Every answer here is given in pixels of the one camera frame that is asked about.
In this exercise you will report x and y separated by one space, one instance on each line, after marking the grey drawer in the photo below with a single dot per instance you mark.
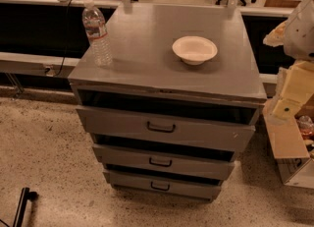
161 185
166 129
162 162

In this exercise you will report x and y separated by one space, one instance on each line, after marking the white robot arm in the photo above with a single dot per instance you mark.
296 84

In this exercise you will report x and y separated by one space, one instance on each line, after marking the grey drawer cabinet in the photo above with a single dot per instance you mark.
148 77

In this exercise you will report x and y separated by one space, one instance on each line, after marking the grey top drawer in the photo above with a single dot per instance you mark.
166 129

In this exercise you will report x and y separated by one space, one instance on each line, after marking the grey bottom drawer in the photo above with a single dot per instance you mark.
161 185

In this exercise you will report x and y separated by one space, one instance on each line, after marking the white bowl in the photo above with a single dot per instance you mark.
194 50

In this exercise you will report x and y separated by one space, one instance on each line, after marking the clear plastic water bottle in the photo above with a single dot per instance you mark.
97 34

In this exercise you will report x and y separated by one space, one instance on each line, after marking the bottle inside cardboard box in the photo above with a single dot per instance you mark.
306 126

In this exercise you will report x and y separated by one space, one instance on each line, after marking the cardboard box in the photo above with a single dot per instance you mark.
295 164

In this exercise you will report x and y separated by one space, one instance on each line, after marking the black bar on floor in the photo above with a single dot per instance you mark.
26 195

